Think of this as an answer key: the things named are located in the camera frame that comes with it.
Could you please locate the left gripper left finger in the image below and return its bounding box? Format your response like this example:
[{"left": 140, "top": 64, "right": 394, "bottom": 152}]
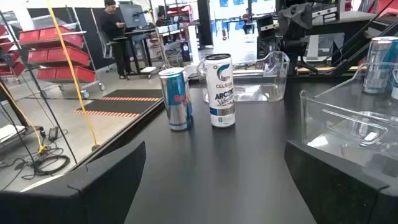
[{"left": 0, "top": 141, "right": 147, "bottom": 224}]

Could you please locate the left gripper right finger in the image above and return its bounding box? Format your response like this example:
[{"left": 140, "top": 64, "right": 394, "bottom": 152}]
[{"left": 284, "top": 139, "right": 398, "bottom": 224}]

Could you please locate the clear plastic bin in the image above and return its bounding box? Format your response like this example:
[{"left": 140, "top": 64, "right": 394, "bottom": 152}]
[
  {"left": 299, "top": 62, "right": 398, "bottom": 187},
  {"left": 196, "top": 50, "right": 290, "bottom": 103}
]

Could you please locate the white Celsius can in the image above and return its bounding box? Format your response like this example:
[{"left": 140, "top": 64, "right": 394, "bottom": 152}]
[{"left": 204, "top": 53, "right": 236, "bottom": 129}]

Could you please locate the blue silver Red Bull can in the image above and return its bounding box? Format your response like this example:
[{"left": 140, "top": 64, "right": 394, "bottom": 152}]
[
  {"left": 363, "top": 36, "right": 398, "bottom": 96},
  {"left": 158, "top": 67, "right": 193, "bottom": 131}
]

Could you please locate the black pillar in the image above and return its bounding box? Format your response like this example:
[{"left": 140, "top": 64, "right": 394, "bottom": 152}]
[{"left": 197, "top": 0, "right": 214, "bottom": 47}]

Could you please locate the black power brick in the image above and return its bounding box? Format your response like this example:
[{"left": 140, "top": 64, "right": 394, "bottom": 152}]
[{"left": 48, "top": 126, "right": 60, "bottom": 143}]

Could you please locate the white column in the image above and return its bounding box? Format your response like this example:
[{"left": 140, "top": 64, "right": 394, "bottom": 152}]
[{"left": 187, "top": 24, "right": 201, "bottom": 65}]

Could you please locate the seated person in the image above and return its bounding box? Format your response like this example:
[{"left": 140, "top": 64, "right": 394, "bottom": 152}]
[{"left": 154, "top": 11, "right": 168, "bottom": 27}]

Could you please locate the metal shelf cart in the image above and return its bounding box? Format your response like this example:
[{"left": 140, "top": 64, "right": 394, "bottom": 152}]
[{"left": 18, "top": 7, "right": 106, "bottom": 100}]

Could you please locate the black standing desk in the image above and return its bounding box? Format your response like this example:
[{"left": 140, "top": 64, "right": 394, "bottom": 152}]
[{"left": 112, "top": 27, "right": 162, "bottom": 79}]

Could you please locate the red storage bin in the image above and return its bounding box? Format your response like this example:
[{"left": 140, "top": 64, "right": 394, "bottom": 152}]
[
  {"left": 36, "top": 65, "right": 96, "bottom": 83},
  {"left": 0, "top": 37, "right": 16, "bottom": 54},
  {"left": 18, "top": 25, "right": 85, "bottom": 48},
  {"left": 0, "top": 61, "right": 26, "bottom": 77},
  {"left": 27, "top": 46, "right": 90, "bottom": 67}
]

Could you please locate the computer monitor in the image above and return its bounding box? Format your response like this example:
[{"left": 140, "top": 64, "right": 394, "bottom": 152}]
[{"left": 119, "top": 2, "right": 149, "bottom": 29}]

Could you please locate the standing person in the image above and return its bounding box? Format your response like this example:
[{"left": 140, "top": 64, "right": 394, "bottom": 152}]
[{"left": 98, "top": 0, "right": 133, "bottom": 80}]

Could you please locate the grey office chair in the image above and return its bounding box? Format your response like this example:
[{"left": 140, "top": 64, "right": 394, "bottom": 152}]
[{"left": 97, "top": 30, "right": 115, "bottom": 60}]

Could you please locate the black cable coil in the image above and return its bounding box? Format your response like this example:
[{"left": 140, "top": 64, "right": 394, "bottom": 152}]
[{"left": 32, "top": 154, "right": 72, "bottom": 175}]

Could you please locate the yellow cable with plug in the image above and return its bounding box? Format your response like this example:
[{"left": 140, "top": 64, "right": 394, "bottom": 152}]
[{"left": 0, "top": 82, "right": 49, "bottom": 156}]

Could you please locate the black frame strut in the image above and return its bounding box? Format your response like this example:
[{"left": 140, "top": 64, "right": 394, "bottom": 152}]
[{"left": 331, "top": 6, "right": 398, "bottom": 75}]

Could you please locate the black hanging cable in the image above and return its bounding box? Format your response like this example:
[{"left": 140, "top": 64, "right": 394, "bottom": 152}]
[{"left": 0, "top": 9, "right": 78, "bottom": 165}]

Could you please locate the yellow hanging cable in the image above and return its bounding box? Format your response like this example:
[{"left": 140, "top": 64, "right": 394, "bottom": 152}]
[{"left": 45, "top": 0, "right": 99, "bottom": 149}]

